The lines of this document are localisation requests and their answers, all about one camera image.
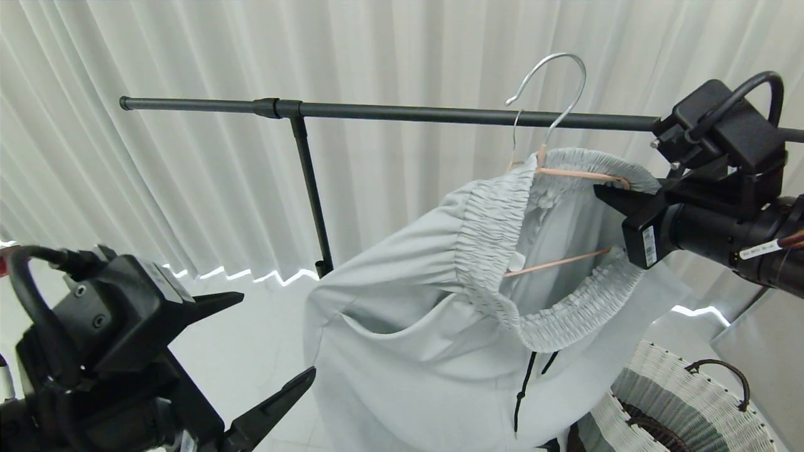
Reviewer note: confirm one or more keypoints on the white laundry basket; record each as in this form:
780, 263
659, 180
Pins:
678, 389

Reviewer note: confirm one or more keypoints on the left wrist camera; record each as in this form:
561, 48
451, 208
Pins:
125, 307

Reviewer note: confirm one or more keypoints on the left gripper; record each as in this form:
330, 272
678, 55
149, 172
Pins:
157, 414

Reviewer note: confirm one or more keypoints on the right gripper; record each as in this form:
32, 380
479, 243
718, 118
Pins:
691, 232

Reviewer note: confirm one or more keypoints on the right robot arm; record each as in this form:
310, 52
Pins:
779, 251

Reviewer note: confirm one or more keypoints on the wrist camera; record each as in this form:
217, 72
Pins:
735, 138
125, 307

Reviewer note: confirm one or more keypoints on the white curtain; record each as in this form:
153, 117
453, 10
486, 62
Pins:
188, 188

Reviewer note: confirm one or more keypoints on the pink clothes hanger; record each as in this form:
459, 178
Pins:
515, 135
568, 174

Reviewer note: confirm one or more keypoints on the black clothes rack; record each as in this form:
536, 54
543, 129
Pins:
408, 113

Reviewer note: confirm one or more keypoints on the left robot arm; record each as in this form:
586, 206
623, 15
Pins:
19, 427

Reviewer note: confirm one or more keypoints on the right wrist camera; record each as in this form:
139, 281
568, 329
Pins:
735, 138

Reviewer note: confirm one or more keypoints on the pale grey shorts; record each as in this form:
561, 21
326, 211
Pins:
408, 351

